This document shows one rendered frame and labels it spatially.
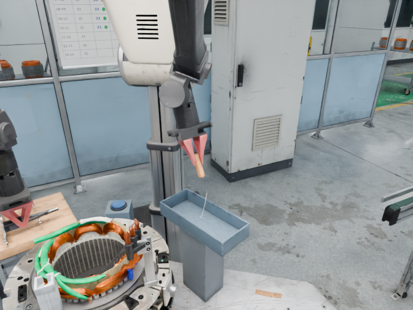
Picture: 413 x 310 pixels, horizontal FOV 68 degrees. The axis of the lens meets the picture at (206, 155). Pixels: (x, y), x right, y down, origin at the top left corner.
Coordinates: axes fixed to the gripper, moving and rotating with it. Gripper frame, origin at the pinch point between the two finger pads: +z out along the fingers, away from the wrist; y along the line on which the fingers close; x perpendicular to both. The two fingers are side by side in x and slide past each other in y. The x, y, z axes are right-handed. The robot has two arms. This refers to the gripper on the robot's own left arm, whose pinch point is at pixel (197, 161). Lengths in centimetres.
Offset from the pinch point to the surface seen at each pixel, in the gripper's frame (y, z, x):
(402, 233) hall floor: 171, 121, 95
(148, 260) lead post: -18.4, 11.1, -18.9
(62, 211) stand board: -36.3, 6.2, 18.6
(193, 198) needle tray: 0.2, 14.3, 16.5
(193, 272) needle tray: -6.5, 33.7, 10.2
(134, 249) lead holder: -20.2, 6.9, -21.7
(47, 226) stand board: -39.7, 7.6, 13.0
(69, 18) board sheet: -21, -95, 189
